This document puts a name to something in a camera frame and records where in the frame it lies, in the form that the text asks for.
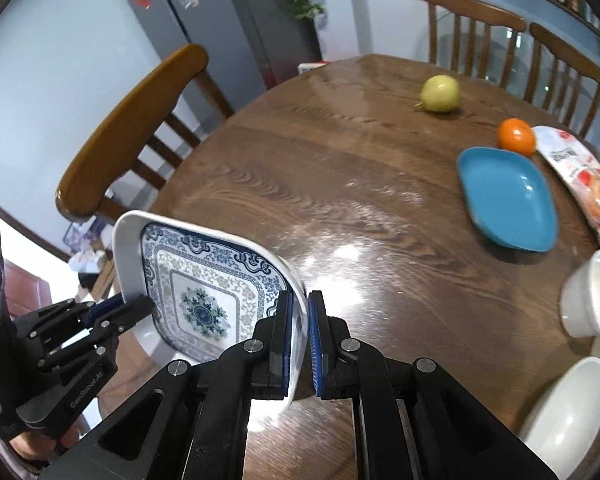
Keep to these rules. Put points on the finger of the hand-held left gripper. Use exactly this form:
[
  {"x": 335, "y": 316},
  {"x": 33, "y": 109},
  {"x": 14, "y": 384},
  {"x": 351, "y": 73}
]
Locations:
[
  {"x": 105, "y": 306},
  {"x": 130, "y": 312}
]

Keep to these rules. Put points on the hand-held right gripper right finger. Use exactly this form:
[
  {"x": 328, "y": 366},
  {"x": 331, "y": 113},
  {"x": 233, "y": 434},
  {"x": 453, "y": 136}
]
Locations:
[{"x": 315, "y": 345}]

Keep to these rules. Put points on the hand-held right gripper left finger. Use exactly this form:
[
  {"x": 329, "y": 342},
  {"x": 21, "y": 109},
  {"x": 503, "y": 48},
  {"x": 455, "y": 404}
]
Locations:
[{"x": 286, "y": 345}]

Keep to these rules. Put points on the blue patterned white plate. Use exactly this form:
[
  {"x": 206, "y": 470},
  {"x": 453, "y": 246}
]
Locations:
[{"x": 195, "y": 280}]

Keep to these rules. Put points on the plain blue plate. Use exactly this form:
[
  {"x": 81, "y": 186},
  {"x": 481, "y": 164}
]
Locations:
[{"x": 505, "y": 200}]

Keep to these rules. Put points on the wide white bowl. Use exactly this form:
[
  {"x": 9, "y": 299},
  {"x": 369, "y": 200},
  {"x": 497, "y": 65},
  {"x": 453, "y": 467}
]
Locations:
[{"x": 570, "y": 415}]

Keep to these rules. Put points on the deep white bowl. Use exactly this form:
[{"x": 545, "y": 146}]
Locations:
[{"x": 587, "y": 300}]

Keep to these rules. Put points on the person's left hand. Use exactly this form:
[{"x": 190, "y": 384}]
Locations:
[{"x": 25, "y": 452}]

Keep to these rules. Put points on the white plastic bag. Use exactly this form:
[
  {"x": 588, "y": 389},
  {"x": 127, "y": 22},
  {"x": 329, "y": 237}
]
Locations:
[{"x": 87, "y": 260}]

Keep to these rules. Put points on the reddish wooden cabinet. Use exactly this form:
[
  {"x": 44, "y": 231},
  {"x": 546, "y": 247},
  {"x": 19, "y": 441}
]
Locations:
[{"x": 27, "y": 290}]

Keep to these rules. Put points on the wooden chair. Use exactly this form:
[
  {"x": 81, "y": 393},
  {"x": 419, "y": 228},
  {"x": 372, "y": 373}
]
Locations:
[
  {"x": 570, "y": 55},
  {"x": 130, "y": 115},
  {"x": 472, "y": 10}
]

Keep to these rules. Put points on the red and white box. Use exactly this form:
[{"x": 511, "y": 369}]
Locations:
[{"x": 312, "y": 66}]

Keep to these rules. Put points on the green pear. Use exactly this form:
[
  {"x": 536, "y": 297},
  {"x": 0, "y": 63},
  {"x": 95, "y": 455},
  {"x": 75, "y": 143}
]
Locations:
[{"x": 439, "y": 92}]

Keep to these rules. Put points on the orange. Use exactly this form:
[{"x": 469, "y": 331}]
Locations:
[{"x": 516, "y": 136}]

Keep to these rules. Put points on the grey refrigerator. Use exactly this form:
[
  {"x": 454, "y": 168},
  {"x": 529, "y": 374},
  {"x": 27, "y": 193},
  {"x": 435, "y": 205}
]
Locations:
[{"x": 205, "y": 30}]

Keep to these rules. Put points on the white snack bag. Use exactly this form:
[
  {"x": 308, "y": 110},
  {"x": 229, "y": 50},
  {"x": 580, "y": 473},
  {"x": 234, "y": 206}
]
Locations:
[{"x": 580, "y": 170}]

